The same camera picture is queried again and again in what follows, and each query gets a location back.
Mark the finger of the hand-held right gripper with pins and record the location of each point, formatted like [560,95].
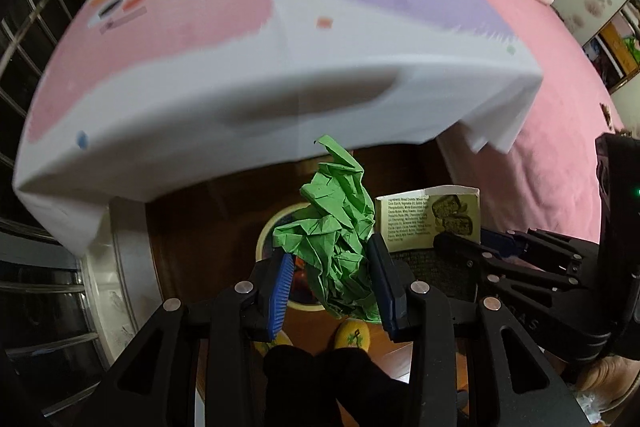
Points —
[505,242]
[460,249]

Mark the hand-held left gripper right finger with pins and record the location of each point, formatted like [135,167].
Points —
[387,297]

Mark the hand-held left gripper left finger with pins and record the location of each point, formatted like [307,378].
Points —
[280,297]

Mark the green printed snack box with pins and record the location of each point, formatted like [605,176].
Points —
[410,217]

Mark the blue trash bin cream rim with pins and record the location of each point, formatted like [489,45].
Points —
[267,232]

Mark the green paper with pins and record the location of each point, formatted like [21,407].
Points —
[330,227]

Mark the person's right hand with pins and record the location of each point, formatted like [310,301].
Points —
[615,377]

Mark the yellow embroidered slipper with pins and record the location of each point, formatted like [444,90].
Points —
[280,341]
[352,334]

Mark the person's black trousers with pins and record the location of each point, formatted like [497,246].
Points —
[325,387]

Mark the pink bed blanket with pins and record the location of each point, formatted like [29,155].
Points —
[550,82]

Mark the white round appliance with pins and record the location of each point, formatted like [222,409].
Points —
[110,282]

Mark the cluttered wooden shelf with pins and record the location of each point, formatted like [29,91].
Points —
[620,52]

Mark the printed cartoon tablecloth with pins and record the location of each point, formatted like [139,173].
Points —
[200,82]

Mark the metal window grille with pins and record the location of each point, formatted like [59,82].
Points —
[45,287]

